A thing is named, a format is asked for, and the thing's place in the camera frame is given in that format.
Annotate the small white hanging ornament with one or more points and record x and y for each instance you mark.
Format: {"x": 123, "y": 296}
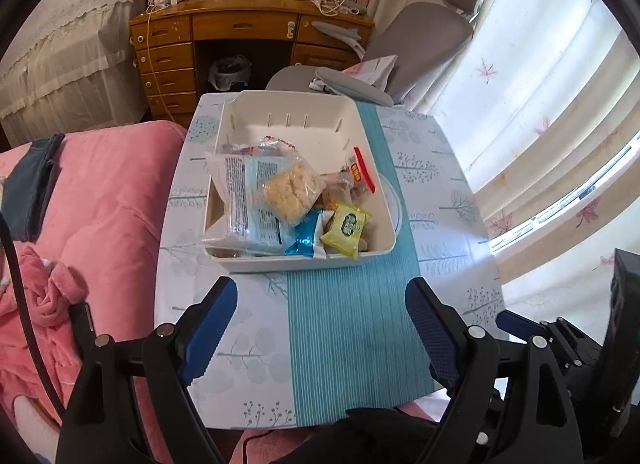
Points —
{"x": 290, "y": 30}

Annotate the tree print tablecloth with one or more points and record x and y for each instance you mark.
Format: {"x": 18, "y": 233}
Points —
{"x": 450, "y": 224}

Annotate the yellow green snack packet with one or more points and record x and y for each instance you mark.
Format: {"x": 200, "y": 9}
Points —
{"x": 345, "y": 229}

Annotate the black clothing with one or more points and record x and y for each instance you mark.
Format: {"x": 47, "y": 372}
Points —
{"x": 360, "y": 436}

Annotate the pink fleece garment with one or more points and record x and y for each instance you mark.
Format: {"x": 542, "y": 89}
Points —
{"x": 45, "y": 304}

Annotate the white plastic bag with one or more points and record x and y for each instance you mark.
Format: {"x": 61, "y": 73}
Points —
{"x": 377, "y": 69}

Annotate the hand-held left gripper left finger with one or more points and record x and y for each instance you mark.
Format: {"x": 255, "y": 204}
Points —
{"x": 210, "y": 331}

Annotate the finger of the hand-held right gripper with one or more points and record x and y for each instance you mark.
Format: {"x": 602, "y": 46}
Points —
{"x": 572, "y": 346}
{"x": 520, "y": 325}

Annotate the grey device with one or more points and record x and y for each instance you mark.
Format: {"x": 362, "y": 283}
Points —
{"x": 351, "y": 8}

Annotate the white lace cloth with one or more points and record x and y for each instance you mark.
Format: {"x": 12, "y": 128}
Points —
{"x": 65, "y": 34}

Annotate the white leaf print curtain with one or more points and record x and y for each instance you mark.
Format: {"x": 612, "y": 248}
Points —
{"x": 525, "y": 94}

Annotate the clear nut date candy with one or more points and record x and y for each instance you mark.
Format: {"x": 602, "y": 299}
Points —
{"x": 240, "y": 148}

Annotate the pale printed cloth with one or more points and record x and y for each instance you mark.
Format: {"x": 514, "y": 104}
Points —
{"x": 30, "y": 421}

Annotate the trash bin with plastic liner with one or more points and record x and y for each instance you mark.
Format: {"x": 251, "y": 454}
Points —
{"x": 230, "y": 73}

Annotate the dark blue jeans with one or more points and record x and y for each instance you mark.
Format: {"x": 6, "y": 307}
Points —
{"x": 30, "y": 184}

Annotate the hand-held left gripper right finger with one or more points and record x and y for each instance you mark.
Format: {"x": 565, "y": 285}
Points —
{"x": 431, "y": 336}

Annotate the white plastic storage bin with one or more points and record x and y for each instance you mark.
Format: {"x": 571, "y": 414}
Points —
{"x": 320, "y": 142}

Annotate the red-edged clear snack packet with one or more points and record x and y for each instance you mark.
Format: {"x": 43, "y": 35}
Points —
{"x": 364, "y": 169}

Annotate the large white blue packet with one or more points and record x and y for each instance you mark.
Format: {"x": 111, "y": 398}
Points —
{"x": 245, "y": 204}

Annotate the blue foil snack packet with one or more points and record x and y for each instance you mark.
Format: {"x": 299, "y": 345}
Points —
{"x": 305, "y": 241}

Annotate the clear puffed rice cake packet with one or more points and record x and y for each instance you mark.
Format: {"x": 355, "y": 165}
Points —
{"x": 292, "y": 189}

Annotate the pink blanket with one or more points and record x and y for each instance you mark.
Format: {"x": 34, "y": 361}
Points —
{"x": 115, "y": 184}

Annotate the wooden desk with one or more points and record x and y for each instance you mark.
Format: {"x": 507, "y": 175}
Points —
{"x": 240, "y": 19}

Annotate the grey office chair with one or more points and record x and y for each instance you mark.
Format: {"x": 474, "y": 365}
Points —
{"x": 420, "y": 29}

